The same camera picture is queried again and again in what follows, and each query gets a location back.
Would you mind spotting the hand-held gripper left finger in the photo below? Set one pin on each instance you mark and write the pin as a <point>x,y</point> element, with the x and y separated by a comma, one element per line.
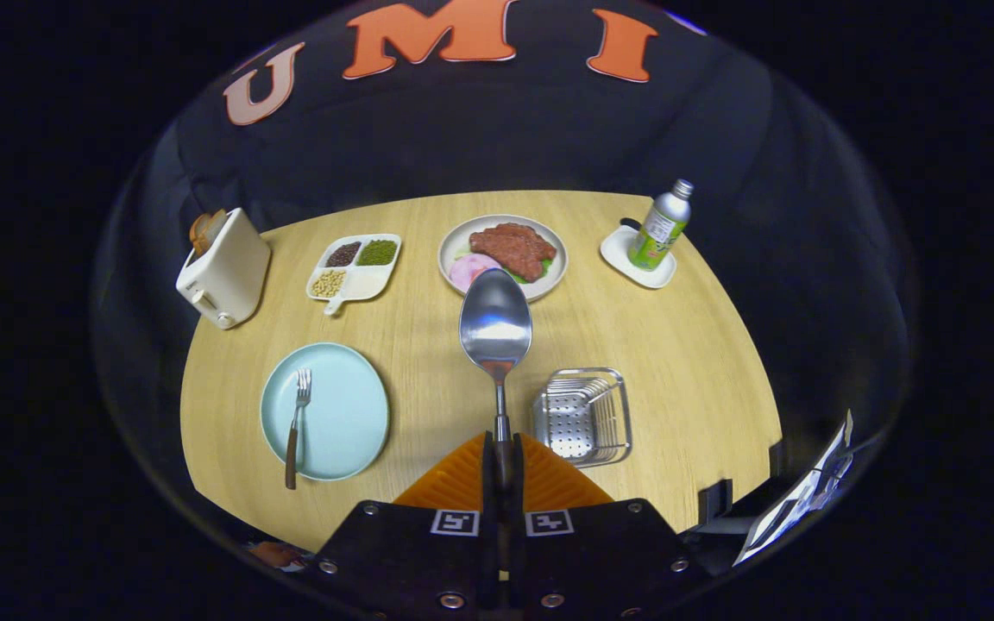
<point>411,552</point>

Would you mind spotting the brown meat steak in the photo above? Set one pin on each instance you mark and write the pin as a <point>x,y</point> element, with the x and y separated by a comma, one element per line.
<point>512,248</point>

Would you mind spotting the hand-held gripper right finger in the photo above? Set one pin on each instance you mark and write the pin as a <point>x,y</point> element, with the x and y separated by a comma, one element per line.
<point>600,552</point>

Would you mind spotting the black stand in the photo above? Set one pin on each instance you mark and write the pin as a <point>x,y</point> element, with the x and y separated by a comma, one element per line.
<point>715,500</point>

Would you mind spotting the toast bread slice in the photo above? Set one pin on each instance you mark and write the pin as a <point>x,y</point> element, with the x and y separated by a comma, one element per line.
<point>214,226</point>
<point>197,233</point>

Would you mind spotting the metal drain basket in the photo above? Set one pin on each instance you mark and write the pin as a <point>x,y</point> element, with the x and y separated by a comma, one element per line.
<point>579,423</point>

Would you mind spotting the pink ham slices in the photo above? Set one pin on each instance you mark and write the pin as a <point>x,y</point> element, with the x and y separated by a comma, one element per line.
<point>467,269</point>

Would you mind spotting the green beans pile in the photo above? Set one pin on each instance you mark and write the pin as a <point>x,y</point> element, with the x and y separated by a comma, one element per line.
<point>377,252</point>

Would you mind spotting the beige round dinner plate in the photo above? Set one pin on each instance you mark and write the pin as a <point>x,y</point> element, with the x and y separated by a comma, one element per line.
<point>456,243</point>

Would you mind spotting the white square coaster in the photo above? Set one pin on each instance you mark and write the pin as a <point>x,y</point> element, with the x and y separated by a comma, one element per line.
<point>618,250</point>

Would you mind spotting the green labelled metal bottle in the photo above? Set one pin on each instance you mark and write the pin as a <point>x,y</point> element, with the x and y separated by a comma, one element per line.
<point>659,228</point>

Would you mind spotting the dark red beans pile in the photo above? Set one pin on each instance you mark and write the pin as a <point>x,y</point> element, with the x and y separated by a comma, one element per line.
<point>343,254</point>

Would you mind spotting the yellow soybeans pile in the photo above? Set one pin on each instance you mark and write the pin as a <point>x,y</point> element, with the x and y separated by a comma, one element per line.
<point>329,283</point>

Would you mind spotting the white compartment tray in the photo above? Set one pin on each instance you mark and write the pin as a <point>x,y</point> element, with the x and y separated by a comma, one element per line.
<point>368,283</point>

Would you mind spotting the cream white toaster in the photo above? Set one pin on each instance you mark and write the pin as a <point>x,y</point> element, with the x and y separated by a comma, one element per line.
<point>225,276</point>

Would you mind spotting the light blue round plate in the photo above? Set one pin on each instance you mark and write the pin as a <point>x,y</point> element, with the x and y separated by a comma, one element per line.
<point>342,414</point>

